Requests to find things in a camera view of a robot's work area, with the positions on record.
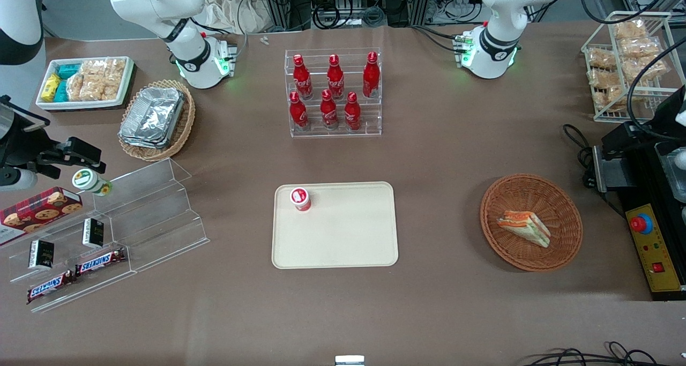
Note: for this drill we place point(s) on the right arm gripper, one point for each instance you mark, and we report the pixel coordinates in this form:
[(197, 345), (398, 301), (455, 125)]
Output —
[(20, 142)]

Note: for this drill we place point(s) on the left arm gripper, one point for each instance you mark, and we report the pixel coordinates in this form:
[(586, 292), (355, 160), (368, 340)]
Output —
[(663, 120)]

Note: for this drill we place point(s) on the plastic-wrapped triangle sandwich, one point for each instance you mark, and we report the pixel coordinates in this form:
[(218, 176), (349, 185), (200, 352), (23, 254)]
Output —
[(525, 226)]

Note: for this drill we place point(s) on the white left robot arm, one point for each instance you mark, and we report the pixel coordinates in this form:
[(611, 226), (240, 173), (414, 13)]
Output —
[(501, 12)]

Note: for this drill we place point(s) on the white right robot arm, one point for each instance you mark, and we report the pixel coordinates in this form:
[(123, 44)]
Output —
[(161, 1)]

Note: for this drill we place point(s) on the white rectangular snack tray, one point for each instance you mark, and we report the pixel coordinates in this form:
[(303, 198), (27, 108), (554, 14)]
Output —
[(80, 105)]

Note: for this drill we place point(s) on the oval light wicker basket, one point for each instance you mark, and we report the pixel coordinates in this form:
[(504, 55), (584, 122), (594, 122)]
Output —
[(140, 152)]

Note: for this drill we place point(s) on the aluminium foil tray stack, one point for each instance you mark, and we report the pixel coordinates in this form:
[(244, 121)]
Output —
[(153, 117)]

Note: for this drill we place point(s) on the round brown wicker basket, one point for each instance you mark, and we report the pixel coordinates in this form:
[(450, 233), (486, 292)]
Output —
[(509, 253)]

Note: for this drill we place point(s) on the beige plastic serving tray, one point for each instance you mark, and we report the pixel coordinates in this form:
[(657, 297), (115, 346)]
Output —
[(343, 232)]

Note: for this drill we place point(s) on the green-lidded white cup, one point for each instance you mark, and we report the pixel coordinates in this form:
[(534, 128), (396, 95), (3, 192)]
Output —
[(86, 179)]

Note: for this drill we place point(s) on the black box appliance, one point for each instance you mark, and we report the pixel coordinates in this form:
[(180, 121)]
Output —
[(624, 138)]

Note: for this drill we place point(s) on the fried snack clear pack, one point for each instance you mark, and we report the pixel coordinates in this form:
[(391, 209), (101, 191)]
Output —
[(608, 98), (649, 67), (639, 47), (601, 58), (604, 78), (629, 29)]

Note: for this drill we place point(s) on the red tartan cookie box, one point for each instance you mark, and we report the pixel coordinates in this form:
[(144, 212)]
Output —
[(37, 210)]

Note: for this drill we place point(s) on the teal snack pack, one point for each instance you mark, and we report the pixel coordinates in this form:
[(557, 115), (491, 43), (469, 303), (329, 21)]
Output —
[(61, 91), (68, 71)]

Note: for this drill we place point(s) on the clear plastic container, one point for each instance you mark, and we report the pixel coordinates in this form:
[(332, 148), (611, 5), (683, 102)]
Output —
[(670, 188)]

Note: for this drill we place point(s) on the rice cracker clear pack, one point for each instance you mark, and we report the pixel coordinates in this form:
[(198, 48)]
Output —
[(94, 84), (114, 79), (76, 87)]

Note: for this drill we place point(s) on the yellow snack pack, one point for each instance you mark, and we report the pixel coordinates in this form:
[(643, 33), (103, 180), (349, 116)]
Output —
[(51, 87)]

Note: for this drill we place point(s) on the small black box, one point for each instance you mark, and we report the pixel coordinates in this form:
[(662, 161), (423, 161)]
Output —
[(40, 254), (92, 233)]

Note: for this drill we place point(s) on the red emergency stop button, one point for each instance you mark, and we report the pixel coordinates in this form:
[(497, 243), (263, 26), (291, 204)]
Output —
[(641, 224)]

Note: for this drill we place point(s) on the Snickers chocolate bar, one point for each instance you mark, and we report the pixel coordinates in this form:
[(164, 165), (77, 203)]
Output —
[(51, 286), (101, 262)]

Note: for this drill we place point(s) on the clear acrylic stepped shelf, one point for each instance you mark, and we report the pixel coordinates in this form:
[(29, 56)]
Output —
[(161, 221)]

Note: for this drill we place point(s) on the black yellow control box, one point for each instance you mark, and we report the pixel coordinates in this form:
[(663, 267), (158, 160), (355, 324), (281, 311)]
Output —
[(660, 253)]

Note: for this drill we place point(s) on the beige cloth bag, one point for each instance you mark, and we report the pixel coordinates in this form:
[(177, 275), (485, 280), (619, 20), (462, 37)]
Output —
[(230, 12)]

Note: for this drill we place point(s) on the red cola bottle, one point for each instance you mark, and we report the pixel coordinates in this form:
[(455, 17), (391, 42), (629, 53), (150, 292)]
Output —
[(371, 76), (352, 114), (335, 80), (298, 114), (329, 112), (302, 80)]

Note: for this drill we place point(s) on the red-lidded white cup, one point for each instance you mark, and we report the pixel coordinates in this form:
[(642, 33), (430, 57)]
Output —
[(300, 198)]

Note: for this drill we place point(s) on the clear acrylic bottle rack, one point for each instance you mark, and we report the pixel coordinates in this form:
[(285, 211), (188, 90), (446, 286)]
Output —
[(371, 115)]

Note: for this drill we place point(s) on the small white block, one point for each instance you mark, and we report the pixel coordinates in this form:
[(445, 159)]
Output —
[(349, 360)]

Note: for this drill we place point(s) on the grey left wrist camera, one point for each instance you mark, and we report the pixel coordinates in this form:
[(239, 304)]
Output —
[(681, 158)]

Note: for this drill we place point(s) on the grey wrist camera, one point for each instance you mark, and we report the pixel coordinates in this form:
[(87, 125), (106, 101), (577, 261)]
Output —
[(19, 179), (681, 158)]

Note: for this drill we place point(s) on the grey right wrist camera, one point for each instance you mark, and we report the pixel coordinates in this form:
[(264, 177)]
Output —
[(19, 179)]

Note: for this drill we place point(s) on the aluminium frame equipment rack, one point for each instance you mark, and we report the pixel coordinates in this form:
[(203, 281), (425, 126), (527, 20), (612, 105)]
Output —
[(278, 1)]

